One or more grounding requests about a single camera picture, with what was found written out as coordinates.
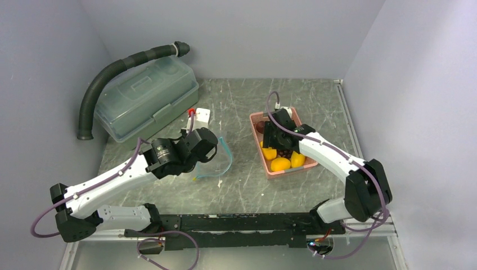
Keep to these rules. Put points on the dark red round fruit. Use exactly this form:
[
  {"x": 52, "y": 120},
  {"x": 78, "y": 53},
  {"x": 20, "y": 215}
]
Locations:
[{"x": 260, "y": 127}]

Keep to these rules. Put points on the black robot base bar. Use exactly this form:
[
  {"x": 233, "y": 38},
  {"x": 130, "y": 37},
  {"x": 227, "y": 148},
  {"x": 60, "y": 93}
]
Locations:
[{"x": 239, "y": 230}]

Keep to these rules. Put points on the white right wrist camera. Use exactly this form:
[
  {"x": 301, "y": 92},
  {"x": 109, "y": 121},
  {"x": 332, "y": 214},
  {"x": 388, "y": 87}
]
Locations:
[{"x": 289, "y": 110}]

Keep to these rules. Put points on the clear zip top bag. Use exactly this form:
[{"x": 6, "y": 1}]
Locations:
[{"x": 219, "y": 165}]

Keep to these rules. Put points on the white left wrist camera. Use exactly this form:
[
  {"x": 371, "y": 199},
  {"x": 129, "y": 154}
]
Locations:
[{"x": 197, "y": 118}]

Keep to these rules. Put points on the yellow mango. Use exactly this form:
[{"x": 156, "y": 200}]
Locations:
[{"x": 279, "y": 164}]

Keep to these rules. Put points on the dark red grape bunch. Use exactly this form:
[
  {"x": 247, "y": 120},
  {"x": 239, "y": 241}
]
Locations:
[{"x": 285, "y": 153}]

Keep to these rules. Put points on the yellow fruit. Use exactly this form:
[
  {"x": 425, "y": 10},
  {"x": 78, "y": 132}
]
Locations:
[{"x": 268, "y": 153}]

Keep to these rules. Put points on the pink plastic basket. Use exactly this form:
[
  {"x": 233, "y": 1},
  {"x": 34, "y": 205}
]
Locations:
[{"x": 309, "y": 163}]

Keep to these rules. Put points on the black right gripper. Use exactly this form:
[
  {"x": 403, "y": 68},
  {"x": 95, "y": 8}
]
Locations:
[{"x": 268, "y": 139}]

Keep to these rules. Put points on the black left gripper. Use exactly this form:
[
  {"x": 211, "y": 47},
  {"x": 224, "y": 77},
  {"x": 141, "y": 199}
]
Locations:
[{"x": 205, "y": 158}]

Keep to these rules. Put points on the translucent green storage box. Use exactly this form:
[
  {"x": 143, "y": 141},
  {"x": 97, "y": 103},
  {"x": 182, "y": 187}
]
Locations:
[{"x": 141, "y": 102}]

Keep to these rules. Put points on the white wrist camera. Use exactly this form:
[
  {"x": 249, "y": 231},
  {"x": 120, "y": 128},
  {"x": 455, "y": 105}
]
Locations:
[
  {"x": 289, "y": 110},
  {"x": 197, "y": 118}
]

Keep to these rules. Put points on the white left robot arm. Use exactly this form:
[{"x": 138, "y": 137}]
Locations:
[{"x": 83, "y": 209}]

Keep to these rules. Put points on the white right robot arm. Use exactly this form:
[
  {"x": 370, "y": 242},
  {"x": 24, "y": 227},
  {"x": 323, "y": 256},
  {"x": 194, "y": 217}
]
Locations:
[{"x": 367, "y": 190}]

